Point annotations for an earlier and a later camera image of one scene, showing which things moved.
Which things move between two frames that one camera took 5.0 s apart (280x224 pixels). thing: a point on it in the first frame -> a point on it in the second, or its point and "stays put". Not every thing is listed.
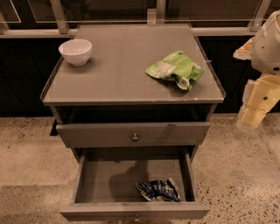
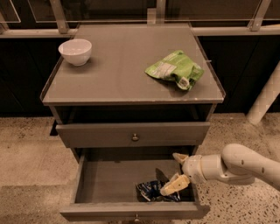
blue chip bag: (158, 190) stays put
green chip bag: (177, 67) stays put
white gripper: (268, 49) -> (192, 168)
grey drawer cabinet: (134, 115) stays put
